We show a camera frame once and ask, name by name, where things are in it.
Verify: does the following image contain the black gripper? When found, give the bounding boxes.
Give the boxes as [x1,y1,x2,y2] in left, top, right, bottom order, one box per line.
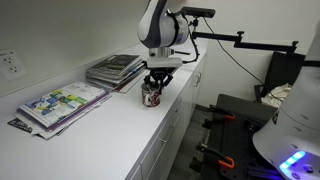
[149,67,175,94]

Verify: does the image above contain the red patterned mug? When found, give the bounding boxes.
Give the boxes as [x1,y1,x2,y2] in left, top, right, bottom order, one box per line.
[141,83,160,107]

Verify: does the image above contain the black marker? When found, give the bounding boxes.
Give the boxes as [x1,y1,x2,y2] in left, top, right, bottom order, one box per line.
[144,75,151,90]

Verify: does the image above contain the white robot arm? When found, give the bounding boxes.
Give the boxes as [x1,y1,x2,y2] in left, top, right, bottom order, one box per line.
[138,0,189,91]

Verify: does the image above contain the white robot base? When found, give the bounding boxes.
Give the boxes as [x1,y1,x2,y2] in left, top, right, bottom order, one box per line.
[252,20,320,180]

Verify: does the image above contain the dark book stack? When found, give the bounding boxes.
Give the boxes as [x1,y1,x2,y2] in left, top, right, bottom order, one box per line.
[86,54,145,91]

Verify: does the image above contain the white cabinet drawers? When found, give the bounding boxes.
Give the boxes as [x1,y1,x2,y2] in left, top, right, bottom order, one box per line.
[125,56,206,180]

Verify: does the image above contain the black robot cart table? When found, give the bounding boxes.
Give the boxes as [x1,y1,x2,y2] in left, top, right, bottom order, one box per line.
[194,94,284,180]

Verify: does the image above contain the colourful magazine stack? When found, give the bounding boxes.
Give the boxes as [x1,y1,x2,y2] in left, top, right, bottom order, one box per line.
[15,82,111,140]

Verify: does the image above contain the white crumpled bag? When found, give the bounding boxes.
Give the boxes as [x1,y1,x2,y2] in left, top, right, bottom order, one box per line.
[261,83,292,108]

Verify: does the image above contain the black chair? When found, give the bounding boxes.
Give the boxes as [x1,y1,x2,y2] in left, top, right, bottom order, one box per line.
[254,52,305,103]

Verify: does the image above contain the black card on counter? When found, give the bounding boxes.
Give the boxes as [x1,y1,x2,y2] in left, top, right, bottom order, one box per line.
[8,118,32,133]

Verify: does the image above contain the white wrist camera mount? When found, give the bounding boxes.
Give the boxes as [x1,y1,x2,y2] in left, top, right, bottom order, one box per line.
[146,57,183,68]

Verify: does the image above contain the black camera cable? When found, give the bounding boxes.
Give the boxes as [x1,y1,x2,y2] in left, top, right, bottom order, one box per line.
[202,17,265,86]

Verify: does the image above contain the black camera on mount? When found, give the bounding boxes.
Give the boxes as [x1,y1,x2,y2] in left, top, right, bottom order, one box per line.
[182,7,216,18]

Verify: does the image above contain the upper orange-handled clamp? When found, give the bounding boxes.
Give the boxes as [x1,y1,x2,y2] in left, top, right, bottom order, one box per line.
[202,105,236,129]

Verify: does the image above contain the orange-handled clamp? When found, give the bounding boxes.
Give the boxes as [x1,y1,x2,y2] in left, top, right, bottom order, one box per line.
[189,142,235,173]
[202,105,236,129]

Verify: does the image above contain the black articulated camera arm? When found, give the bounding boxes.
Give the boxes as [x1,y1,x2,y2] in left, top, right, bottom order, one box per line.
[189,17,300,54]

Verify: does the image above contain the lower orange-handled clamp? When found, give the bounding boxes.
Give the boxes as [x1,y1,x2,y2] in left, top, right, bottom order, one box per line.
[189,142,235,173]

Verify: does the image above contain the white wall outlet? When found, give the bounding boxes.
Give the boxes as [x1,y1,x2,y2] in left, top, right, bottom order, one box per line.
[0,49,28,81]

